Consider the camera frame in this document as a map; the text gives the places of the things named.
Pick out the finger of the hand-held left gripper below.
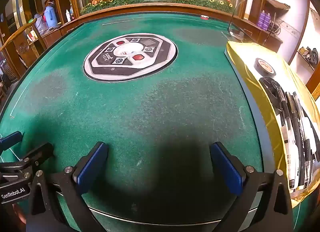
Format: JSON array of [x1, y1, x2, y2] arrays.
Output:
[[0, 131, 23, 151], [0, 142, 54, 187]]

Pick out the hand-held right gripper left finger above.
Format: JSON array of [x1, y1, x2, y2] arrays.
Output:
[[26, 141, 108, 232]]

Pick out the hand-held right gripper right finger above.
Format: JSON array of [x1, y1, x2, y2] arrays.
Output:
[[209, 142, 294, 232]]

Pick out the bundle of mixed pens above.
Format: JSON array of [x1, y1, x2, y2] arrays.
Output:
[[259, 77, 320, 192]]

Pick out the yellow taped foam box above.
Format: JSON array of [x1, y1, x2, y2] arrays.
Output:
[[224, 40, 320, 204]]

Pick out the carved wooden chair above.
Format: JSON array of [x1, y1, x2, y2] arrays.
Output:
[[0, 18, 48, 80]]

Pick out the round patterned game board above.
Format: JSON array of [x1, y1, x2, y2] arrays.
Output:
[[83, 32, 178, 82]]

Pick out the black tape roll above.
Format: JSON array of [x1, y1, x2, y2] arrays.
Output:
[[254, 57, 277, 77]]

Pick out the lavender thermos jug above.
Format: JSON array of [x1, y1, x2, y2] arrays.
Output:
[[34, 14, 45, 32]]

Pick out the blue thermos jug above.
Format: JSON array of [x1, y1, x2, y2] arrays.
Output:
[[42, 5, 57, 28]]

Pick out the eyeglasses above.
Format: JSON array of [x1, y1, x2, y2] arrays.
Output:
[[226, 0, 248, 38]]

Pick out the black strap bundle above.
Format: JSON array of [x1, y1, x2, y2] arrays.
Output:
[[305, 47, 319, 66]]

